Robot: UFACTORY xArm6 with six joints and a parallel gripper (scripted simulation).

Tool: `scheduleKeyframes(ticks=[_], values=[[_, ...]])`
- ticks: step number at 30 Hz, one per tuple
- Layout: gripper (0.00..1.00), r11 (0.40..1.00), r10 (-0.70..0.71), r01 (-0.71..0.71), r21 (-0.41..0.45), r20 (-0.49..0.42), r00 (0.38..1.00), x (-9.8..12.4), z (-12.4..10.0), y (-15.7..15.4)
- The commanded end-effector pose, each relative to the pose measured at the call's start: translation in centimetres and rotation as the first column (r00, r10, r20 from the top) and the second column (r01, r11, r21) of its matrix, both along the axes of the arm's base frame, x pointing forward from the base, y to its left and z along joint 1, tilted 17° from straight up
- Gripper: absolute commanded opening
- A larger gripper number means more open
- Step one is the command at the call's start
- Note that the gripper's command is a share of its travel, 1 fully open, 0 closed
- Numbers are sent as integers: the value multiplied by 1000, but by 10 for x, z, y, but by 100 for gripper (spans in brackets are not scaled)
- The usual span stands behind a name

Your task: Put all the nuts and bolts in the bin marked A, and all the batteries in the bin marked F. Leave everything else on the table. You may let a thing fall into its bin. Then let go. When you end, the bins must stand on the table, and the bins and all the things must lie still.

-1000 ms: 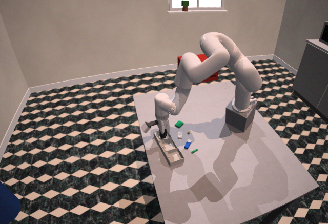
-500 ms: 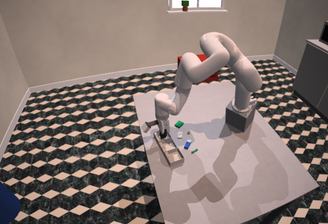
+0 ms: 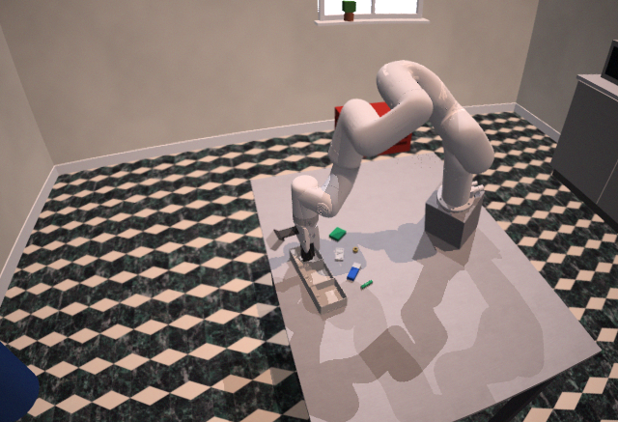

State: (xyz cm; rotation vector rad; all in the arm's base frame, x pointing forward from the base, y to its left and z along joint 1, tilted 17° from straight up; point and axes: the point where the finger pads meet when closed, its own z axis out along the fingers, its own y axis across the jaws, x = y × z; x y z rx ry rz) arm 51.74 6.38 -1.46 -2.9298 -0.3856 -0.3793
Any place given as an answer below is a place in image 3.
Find blue and white eraser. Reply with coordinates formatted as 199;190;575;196
347;263;361;281

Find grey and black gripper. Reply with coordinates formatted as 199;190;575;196
294;219;320;262

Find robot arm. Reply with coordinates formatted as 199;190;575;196
291;61;494;227

